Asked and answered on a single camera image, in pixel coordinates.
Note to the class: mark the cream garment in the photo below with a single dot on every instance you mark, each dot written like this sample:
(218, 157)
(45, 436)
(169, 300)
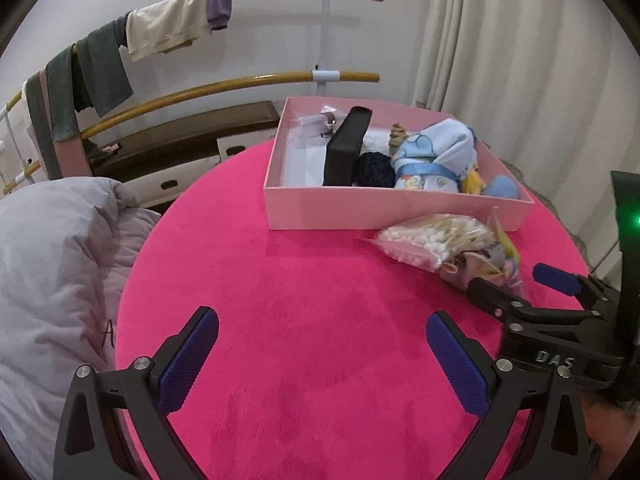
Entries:
(165, 25)

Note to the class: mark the beige scrunchie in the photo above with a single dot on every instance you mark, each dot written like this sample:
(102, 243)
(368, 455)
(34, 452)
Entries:
(397, 135)

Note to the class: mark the white barre post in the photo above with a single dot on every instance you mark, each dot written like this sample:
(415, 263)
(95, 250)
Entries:
(326, 35)

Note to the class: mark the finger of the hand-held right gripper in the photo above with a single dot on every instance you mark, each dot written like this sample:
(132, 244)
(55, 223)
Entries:
(495, 297)
(555, 277)

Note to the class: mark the purple garment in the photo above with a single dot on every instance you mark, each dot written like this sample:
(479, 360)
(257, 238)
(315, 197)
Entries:
(220, 5)

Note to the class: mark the light blue printed cloth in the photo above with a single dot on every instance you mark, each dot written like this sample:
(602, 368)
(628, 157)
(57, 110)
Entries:
(440, 150)

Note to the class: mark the yellow crochet toy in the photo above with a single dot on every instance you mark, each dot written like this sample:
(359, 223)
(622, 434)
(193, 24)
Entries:
(472, 182)

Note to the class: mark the small clear plastic packet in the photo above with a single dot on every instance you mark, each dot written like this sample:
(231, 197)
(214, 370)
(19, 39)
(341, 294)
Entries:
(320, 122)

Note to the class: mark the pink cardboard box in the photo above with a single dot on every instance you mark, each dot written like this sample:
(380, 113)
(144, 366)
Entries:
(350, 205)

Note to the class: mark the light blue sock ball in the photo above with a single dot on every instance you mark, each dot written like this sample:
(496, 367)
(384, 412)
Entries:
(500, 187)

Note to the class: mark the cream curtain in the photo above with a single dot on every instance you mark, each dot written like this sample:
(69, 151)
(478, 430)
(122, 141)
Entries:
(525, 60)

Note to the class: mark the grey duvet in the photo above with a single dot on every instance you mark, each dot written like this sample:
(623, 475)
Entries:
(60, 270)

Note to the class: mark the pink towel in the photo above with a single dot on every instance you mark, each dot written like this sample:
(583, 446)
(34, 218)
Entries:
(72, 155)

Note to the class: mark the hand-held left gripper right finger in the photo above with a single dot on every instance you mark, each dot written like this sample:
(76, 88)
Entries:
(457, 360)

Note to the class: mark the bag of cotton swabs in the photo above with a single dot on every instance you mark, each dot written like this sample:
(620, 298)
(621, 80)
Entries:
(430, 240)

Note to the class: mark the black rectangular case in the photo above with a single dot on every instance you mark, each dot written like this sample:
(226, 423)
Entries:
(345, 145)

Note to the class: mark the white drawer unit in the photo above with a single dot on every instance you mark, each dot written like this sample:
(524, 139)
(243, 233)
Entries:
(200, 170)

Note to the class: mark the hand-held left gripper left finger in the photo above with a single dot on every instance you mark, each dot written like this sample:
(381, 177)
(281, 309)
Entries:
(187, 360)

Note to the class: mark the small pink item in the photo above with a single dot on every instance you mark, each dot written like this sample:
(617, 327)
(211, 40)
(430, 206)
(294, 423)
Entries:
(111, 147)

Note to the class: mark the dark grey towel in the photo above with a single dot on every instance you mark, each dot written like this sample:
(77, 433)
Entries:
(105, 70)

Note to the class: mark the dark purple scrunchie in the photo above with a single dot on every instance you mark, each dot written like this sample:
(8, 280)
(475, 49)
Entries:
(375, 170)

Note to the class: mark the grey cloth strip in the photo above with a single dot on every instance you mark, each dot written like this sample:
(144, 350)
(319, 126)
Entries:
(57, 100)

